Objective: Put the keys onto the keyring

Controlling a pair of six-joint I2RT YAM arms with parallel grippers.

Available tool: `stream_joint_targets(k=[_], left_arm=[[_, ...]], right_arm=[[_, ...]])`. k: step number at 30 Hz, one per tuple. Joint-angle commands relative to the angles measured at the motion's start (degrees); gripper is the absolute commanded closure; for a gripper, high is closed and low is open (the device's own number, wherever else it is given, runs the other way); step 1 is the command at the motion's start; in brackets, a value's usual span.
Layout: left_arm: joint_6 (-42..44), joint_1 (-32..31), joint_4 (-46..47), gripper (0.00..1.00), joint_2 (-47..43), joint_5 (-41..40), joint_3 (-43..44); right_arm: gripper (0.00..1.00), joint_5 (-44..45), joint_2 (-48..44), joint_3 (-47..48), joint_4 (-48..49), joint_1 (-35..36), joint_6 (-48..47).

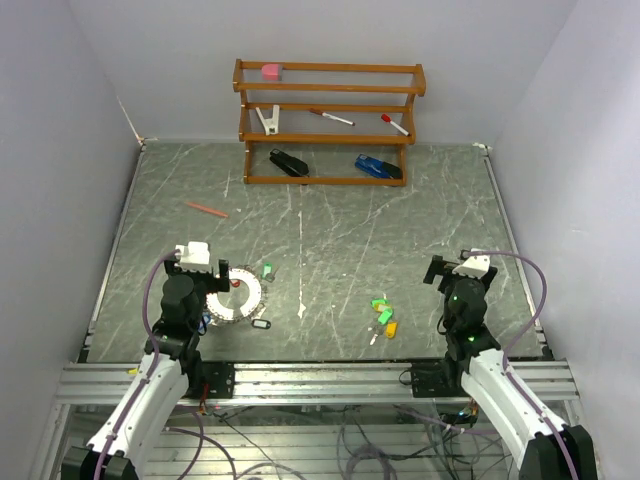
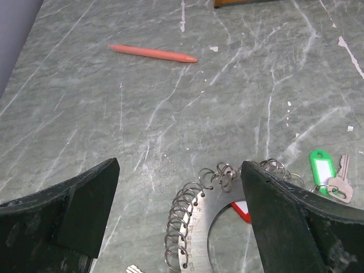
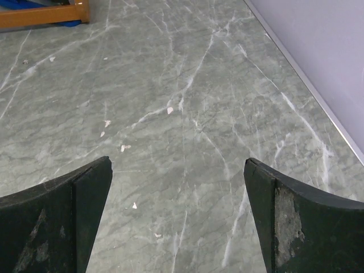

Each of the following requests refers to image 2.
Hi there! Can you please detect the green key tag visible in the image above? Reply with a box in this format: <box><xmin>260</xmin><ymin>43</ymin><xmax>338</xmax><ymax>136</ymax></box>
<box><xmin>309</xmin><ymin>150</ymin><xmax>336</xmax><ymax>196</ymax></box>

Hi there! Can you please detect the silver key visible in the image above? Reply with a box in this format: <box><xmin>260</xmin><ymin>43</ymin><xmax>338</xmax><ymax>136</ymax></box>
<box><xmin>327</xmin><ymin>155</ymin><xmax>353</xmax><ymax>204</ymax></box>

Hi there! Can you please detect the wooden shelf rack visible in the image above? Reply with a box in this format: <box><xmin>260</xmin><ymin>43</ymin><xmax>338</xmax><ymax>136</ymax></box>
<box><xmin>213</xmin><ymin>0</ymin><xmax>270</xmax><ymax>9</ymax></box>

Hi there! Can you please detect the metal key ring disc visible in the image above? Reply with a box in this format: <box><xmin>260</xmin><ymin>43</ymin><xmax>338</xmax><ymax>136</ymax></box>
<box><xmin>164</xmin><ymin>162</ymin><xmax>246</xmax><ymax>272</ymax></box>

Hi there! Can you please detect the red pencil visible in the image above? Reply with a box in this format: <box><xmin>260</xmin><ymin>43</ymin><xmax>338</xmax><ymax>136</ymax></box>
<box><xmin>108</xmin><ymin>44</ymin><xmax>198</xmax><ymax>63</ymax></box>

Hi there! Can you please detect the red key tag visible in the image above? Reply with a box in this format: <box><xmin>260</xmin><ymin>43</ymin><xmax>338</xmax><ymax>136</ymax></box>
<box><xmin>231</xmin><ymin>201</ymin><xmax>251</xmax><ymax>224</ymax></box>

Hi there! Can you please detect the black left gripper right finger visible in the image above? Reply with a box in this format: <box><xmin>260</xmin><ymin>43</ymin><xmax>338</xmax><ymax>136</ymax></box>
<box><xmin>241</xmin><ymin>161</ymin><xmax>363</xmax><ymax>272</ymax></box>

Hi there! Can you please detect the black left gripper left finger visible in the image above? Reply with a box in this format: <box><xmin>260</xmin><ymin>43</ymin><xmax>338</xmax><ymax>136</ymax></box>
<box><xmin>1</xmin><ymin>158</ymin><xmax>120</xmax><ymax>272</ymax></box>

